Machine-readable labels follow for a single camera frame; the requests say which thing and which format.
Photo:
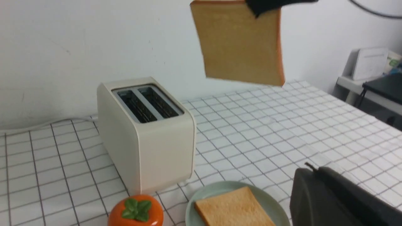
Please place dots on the orange persimmon with green leaf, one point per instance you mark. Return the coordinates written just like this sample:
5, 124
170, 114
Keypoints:
140, 210

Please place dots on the toast slice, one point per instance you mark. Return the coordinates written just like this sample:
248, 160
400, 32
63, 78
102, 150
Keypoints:
235, 208
236, 45

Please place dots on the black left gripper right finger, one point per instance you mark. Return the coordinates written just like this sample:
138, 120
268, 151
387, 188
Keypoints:
367, 208

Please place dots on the black chair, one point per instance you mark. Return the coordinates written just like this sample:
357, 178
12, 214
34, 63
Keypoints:
389, 87

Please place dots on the light green plate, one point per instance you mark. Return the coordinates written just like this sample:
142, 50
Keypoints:
268, 203

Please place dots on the cream white toaster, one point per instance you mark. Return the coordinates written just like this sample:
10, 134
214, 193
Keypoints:
149, 135

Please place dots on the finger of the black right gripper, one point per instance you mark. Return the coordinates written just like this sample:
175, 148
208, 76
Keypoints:
259, 7

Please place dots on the white checkered tablecloth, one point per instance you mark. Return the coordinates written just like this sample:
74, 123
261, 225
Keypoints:
60, 174

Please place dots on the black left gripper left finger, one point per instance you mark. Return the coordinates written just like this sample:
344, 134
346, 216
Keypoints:
323, 197

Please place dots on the white box on side table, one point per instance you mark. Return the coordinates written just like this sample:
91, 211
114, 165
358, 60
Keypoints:
365, 63

